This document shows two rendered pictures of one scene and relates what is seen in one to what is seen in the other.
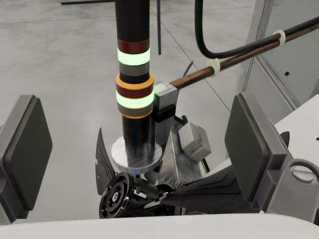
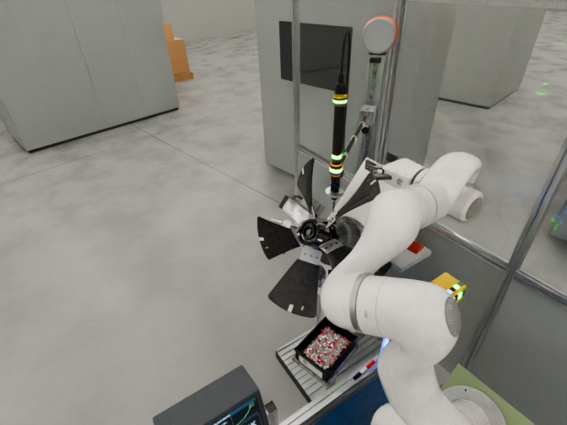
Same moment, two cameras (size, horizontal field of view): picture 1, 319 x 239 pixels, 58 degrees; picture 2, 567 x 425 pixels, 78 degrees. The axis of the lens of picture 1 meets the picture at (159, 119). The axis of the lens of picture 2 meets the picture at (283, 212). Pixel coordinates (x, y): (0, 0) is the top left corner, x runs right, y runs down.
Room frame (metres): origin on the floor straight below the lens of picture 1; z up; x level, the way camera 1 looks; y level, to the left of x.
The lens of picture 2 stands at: (-0.63, 0.71, 2.15)
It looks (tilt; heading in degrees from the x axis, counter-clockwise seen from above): 35 degrees down; 333
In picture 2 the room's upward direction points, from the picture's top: 2 degrees counter-clockwise
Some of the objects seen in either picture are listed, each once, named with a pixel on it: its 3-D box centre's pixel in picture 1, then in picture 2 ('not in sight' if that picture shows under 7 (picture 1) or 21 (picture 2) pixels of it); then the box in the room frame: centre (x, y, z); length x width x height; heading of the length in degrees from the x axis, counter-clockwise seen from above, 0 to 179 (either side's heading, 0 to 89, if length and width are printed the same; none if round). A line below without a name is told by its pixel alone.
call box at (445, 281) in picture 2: not in sight; (441, 295); (-0.05, -0.30, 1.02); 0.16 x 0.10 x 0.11; 95
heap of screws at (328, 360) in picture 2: not in sight; (325, 349); (0.08, 0.18, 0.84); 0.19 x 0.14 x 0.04; 110
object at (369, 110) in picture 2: not in sight; (368, 115); (0.69, -0.45, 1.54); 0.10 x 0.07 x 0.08; 130
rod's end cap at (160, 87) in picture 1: (157, 93); not in sight; (0.31, 0.00, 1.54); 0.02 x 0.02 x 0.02; 40
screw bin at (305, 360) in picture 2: not in sight; (326, 347); (0.08, 0.18, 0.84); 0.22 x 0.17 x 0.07; 110
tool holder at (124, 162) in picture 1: (142, 125); (335, 180); (0.29, 0.02, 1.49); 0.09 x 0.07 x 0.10; 130
